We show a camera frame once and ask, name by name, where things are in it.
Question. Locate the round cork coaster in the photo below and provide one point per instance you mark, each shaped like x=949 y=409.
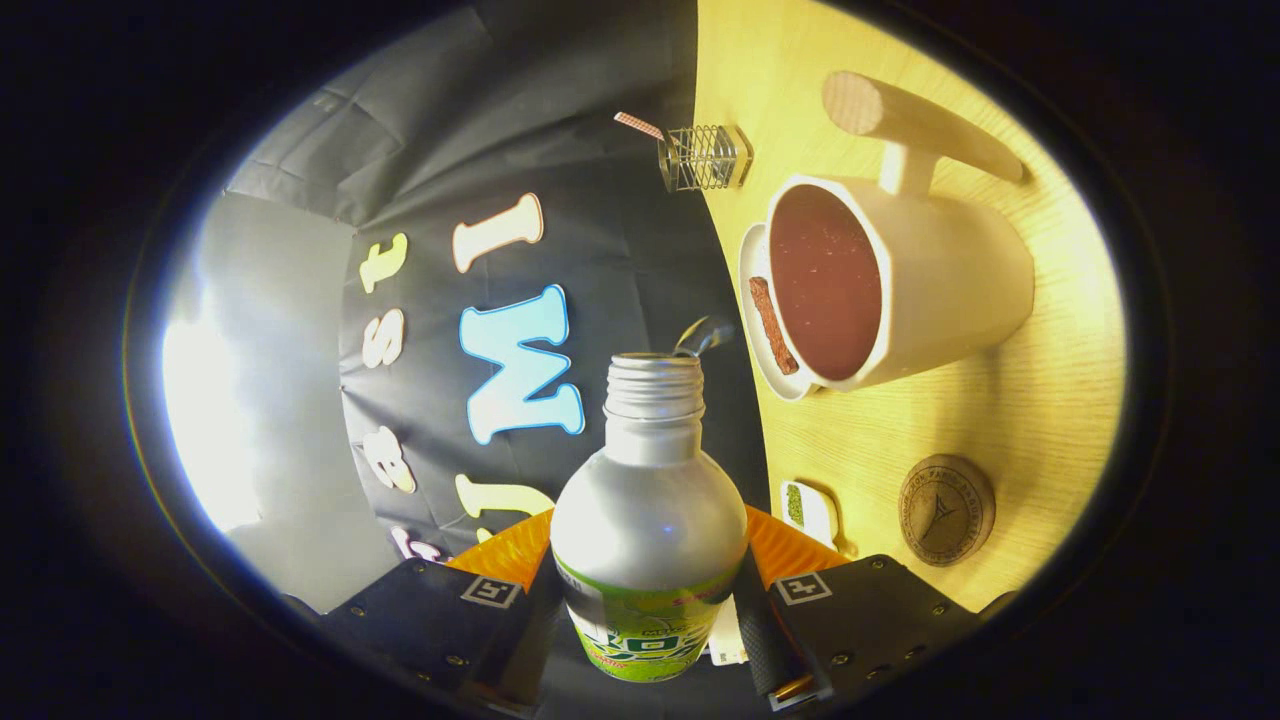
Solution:
x=946 y=510

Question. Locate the brown meat piece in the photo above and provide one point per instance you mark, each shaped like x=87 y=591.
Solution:
x=772 y=325

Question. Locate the silver green-label juice bottle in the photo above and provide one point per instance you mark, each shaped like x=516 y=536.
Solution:
x=650 y=520

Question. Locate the pink striped stick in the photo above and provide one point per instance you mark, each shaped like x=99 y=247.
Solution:
x=638 y=125

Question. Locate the wooden table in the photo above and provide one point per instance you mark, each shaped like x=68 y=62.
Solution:
x=1000 y=400

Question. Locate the white round plate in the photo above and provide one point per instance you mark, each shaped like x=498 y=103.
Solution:
x=752 y=270

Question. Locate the clear juice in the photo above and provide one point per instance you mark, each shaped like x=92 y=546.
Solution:
x=703 y=334

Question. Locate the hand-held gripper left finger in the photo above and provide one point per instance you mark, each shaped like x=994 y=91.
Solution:
x=430 y=620

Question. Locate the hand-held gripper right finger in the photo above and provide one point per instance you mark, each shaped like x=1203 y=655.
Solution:
x=870 y=620

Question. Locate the white divided dish with beans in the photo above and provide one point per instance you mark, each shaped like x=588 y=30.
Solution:
x=805 y=512

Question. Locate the black backdrop cloth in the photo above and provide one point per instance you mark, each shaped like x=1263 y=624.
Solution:
x=620 y=250

